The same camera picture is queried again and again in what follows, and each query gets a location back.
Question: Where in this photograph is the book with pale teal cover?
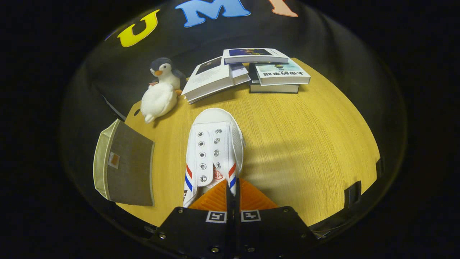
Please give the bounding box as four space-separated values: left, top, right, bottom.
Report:
255 59 311 86

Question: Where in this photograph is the white plush toy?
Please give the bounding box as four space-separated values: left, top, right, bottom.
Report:
140 82 178 124

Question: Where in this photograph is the thin white book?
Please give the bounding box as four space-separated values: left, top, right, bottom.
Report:
187 63 251 105

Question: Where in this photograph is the dark cover book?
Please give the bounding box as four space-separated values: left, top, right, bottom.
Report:
249 63 300 94

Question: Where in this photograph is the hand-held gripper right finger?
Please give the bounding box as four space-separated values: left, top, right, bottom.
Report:
234 178 318 259

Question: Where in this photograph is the penguin plush toy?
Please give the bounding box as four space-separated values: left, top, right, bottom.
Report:
149 57 187 96

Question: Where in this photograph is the white shoe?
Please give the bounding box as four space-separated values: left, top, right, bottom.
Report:
183 108 246 208

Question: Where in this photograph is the book with blue picture cover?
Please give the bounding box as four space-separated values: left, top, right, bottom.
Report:
223 48 290 65

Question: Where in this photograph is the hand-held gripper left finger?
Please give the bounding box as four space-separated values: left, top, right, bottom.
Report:
149 179 234 259

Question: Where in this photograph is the grey fabric storage box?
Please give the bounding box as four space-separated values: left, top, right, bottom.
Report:
93 119 156 207

